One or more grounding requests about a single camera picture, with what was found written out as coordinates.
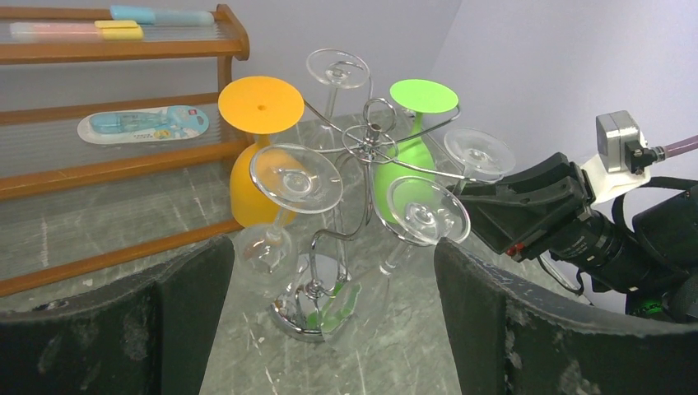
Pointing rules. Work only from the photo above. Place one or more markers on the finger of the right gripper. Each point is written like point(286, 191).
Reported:
point(525, 208)

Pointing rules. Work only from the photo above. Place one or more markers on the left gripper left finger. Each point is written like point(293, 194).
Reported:
point(147, 333)

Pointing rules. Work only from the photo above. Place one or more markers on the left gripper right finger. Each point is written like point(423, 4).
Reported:
point(511, 336)

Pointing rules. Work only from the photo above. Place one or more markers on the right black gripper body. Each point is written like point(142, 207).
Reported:
point(594, 245)

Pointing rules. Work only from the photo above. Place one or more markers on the clear wine glass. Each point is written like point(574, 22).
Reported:
point(485, 158)
point(297, 180)
point(425, 212)
point(338, 70)

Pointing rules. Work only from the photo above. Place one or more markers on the green plastic wine glass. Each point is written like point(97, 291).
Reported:
point(422, 97)

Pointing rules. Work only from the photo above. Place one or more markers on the clear wine glass front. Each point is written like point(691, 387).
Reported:
point(338, 70)

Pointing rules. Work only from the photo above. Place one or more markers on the orange plastic wine glass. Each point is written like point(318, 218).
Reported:
point(260, 106)

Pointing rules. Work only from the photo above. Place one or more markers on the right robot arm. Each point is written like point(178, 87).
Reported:
point(667, 232)

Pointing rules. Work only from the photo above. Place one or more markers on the chrome wine glass rack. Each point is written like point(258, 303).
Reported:
point(286, 310)

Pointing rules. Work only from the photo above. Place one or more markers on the orange wooden shelf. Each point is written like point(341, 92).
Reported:
point(111, 150)

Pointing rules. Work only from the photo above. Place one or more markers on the blue toothbrush package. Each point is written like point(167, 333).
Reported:
point(160, 124)

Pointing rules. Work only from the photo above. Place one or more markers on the pink yellow case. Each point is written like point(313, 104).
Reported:
point(96, 31)

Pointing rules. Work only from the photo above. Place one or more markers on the blue case top shelf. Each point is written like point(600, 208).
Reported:
point(161, 17)

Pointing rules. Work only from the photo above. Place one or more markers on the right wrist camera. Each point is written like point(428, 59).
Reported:
point(622, 159)

